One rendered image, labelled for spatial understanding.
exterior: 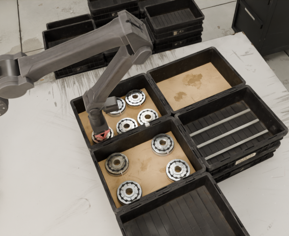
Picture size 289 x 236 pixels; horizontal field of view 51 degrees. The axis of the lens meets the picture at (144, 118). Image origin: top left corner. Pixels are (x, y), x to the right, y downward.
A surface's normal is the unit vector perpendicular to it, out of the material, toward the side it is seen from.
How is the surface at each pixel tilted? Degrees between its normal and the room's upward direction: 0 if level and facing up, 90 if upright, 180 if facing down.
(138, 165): 0
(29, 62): 20
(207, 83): 0
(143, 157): 0
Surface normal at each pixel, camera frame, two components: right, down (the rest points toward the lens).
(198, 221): -0.07, -0.57
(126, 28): -0.22, -0.28
